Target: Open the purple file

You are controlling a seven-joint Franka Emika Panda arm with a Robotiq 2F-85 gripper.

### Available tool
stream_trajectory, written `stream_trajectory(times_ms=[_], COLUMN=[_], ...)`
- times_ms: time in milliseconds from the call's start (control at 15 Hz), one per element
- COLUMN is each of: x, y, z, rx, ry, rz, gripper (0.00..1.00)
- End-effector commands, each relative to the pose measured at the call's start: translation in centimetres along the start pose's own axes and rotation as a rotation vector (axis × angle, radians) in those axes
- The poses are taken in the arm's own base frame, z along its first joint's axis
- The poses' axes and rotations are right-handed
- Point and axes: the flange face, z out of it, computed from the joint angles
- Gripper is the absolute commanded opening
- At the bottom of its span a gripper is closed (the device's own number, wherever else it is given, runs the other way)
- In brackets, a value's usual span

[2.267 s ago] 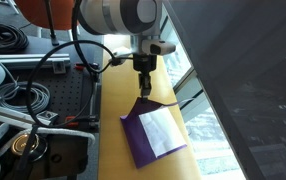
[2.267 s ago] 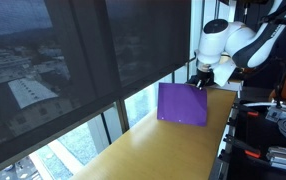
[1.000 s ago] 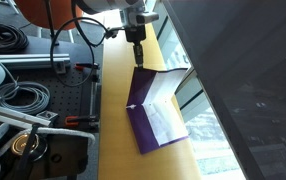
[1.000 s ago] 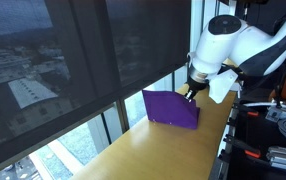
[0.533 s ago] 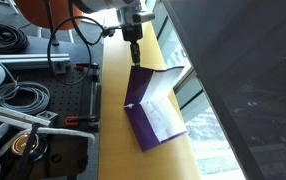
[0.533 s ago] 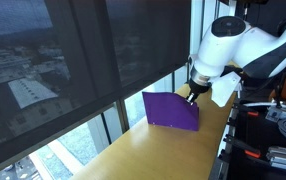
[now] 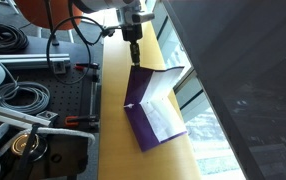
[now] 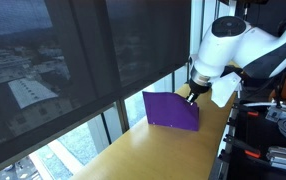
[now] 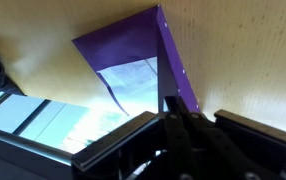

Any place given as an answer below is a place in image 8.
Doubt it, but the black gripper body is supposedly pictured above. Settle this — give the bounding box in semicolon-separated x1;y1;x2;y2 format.
188;79;214;100

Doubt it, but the dark window roller shade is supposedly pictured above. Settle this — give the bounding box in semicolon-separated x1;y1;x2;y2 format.
0;0;192;174

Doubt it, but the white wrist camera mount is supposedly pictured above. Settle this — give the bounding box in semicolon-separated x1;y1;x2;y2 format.
210;71;243;109

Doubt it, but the orange handled bar clamp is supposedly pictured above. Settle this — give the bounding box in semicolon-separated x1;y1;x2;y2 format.
232;103;261;119
222;134;263;160

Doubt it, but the aluminium rail with bracket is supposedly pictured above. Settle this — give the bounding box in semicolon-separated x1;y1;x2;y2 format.
264;98;286;124

